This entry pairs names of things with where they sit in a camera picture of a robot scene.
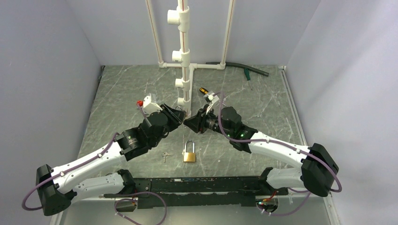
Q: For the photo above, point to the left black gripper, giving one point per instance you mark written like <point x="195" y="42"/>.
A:
<point x="176" y="117"/>

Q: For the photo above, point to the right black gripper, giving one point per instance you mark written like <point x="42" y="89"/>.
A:
<point x="197" y="123"/>

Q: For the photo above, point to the large brass padlock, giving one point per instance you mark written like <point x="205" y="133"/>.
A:
<point x="189" y="157"/>

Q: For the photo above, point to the silver key bunch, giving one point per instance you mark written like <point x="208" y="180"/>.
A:
<point x="165" y="155"/>

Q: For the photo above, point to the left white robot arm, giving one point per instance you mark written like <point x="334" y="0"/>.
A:
<point x="59" y="187"/>

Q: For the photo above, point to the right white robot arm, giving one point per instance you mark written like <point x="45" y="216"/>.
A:
<point x="312" y="167"/>

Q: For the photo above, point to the yellow black screwdriver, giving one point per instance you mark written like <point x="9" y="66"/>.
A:
<point x="203" y="91"/>

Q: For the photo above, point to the green screwdriver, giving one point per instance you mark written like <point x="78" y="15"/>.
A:
<point x="247" y="75"/>

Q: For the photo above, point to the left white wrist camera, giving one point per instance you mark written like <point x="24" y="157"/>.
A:
<point x="149" y="105"/>

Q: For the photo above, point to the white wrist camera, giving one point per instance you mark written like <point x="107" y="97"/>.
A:
<point x="211" y="98"/>
<point x="149" y="105"/>

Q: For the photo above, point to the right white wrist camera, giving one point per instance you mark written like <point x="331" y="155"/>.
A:
<point x="211" y="98"/>

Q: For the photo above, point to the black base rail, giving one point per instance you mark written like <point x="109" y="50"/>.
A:
<point x="245" y="191"/>

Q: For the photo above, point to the white PVC pipe frame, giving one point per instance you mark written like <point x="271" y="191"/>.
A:
<point x="181" y="58"/>

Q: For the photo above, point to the aluminium frame rail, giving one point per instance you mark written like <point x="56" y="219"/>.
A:
<point x="298" y="207"/>

